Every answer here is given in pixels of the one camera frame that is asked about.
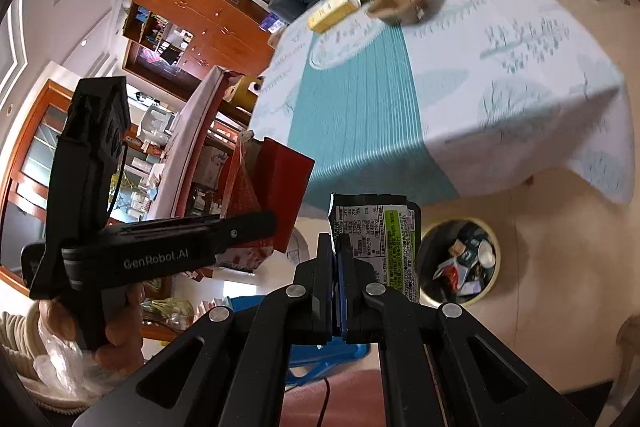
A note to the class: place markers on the round gold rim bin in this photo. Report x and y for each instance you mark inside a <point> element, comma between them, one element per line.
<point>424,257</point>

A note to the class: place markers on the brown paper bag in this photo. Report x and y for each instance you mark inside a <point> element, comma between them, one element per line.
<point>397,2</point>

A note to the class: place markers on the yellow box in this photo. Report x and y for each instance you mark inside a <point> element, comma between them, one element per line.
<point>330,12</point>

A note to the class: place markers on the white leaning board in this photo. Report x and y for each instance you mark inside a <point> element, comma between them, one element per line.
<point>195,127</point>

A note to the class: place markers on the yellow stool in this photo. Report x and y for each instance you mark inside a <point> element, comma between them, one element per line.
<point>242,96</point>

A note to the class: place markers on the white plastic box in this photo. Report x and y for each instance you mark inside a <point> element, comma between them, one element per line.
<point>155,122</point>

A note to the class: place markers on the glass door display cabinet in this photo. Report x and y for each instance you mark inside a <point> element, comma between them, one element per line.
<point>30,157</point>

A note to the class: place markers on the yellow green bag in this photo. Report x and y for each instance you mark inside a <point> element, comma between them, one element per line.
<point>167,309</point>

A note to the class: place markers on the teal striped table runner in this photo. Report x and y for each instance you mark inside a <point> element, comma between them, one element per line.
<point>360,117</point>

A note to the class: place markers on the pile of discarded packaging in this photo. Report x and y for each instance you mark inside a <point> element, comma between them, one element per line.
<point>455,269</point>

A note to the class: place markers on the blue plastic crate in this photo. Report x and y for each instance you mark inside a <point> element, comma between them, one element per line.
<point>320,359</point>

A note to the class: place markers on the white security camera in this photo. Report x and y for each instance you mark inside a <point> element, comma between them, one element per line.
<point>256,86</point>

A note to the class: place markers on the purple packet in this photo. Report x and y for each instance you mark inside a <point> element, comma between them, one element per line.
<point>272,22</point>

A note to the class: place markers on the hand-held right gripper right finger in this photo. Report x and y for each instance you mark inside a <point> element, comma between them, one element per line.
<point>342,297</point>

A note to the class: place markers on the person's left hand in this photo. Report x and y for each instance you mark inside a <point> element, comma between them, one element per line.
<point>127,332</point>

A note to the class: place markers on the table with teal tablecloth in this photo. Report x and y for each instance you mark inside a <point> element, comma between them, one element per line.
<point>525,57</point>

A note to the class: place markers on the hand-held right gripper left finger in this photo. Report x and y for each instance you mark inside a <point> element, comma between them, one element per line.
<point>322,287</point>

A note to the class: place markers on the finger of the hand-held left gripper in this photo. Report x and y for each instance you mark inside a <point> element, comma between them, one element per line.
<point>250,229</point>

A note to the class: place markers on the orange wooden cabinet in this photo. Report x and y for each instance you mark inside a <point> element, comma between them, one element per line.
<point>200,7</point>

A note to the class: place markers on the red paper bag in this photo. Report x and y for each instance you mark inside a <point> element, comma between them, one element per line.
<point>285,177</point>

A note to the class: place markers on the green label snack packet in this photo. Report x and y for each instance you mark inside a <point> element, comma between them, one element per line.
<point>385,242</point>

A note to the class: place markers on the cluttered wooden shelf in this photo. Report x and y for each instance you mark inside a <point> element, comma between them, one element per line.
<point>145,177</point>

